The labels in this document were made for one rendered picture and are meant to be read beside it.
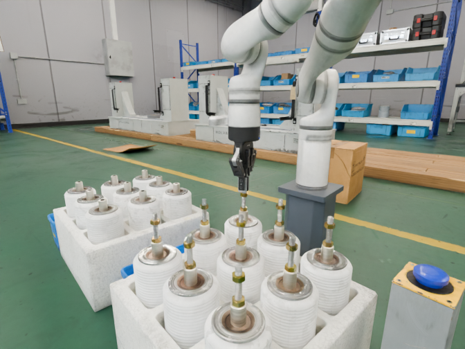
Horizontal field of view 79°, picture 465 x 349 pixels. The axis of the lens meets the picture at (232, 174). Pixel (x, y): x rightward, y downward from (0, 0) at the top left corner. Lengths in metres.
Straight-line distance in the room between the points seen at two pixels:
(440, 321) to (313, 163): 0.48
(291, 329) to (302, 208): 0.41
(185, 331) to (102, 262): 0.39
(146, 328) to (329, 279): 0.33
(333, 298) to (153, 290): 0.33
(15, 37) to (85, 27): 1.33
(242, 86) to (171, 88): 3.20
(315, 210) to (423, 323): 0.43
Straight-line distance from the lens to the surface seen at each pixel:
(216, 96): 3.31
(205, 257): 0.63
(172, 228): 0.90
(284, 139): 2.60
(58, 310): 0.97
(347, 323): 0.58
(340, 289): 0.59
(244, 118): 0.63
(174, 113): 3.82
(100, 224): 0.84
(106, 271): 0.86
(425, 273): 0.47
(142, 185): 1.13
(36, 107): 6.86
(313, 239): 0.86
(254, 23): 0.61
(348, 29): 0.62
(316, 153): 0.81
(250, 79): 0.63
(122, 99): 5.01
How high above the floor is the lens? 0.55
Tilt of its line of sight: 15 degrees down
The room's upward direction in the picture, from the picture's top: straight up
